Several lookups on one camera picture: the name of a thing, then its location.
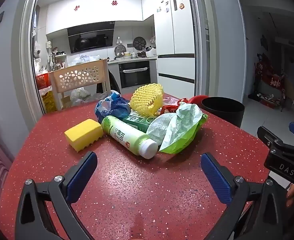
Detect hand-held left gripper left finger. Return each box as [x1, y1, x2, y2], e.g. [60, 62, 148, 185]
[15, 151, 98, 240]

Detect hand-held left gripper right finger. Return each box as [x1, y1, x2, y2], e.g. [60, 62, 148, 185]
[201, 152, 287, 240]

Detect black trash bin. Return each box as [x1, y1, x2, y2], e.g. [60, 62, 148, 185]
[201, 97, 245, 128]

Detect light green bottle white cap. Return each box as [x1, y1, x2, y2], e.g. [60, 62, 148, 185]
[101, 115, 159, 159]

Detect dark green label bottle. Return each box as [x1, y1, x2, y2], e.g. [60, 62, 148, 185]
[123, 112, 158, 133]

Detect wooden stool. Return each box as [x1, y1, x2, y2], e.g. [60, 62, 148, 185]
[281, 90, 294, 119]

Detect yellow sponge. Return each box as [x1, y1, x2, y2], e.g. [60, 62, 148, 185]
[64, 119, 104, 153]

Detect red festive decoration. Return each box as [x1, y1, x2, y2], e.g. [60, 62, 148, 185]
[254, 53, 287, 102]

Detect green plastic bag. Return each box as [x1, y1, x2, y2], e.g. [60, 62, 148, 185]
[158, 102, 209, 154]

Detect white paper towel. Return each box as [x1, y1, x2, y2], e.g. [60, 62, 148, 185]
[146, 112, 180, 146]

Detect blue plastic bag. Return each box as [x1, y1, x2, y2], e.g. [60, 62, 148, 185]
[95, 92, 132, 124]

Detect small cardboard box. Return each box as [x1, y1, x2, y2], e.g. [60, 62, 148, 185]
[61, 95, 72, 109]

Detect red stool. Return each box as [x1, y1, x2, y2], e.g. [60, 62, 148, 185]
[188, 95, 210, 105]

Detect clear plastic bag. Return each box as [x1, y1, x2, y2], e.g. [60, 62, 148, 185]
[70, 87, 93, 106]

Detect red plastic bag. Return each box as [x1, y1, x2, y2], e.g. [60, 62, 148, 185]
[159, 97, 190, 116]

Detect yellow bag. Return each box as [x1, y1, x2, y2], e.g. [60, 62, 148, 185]
[42, 90, 58, 113]

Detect beige flower cutout chair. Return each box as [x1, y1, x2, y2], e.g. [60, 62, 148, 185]
[48, 59, 112, 111]

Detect yellow foam fruit net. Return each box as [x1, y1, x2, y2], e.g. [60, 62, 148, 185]
[130, 83, 164, 117]

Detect red plastic basket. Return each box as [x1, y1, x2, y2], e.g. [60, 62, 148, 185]
[35, 73, 50, 90]

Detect black built-in oven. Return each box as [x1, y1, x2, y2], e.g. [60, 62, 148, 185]
[118, 60, 151, 89]

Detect black range hood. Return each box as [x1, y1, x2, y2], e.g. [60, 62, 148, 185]
[67, 22, 115, 54]

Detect white rice cooker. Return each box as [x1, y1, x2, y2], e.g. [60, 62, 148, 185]
[146, 46, 158, 58]

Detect white refrigerator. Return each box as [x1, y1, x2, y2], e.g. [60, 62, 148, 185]
[153, 0, 196, 96]

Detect white upper cabinets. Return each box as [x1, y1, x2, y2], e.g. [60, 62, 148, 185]
[46, 0, 144, 35]

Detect round black wall pan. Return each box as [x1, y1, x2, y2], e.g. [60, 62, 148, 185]
[133, 37, 146, 51]

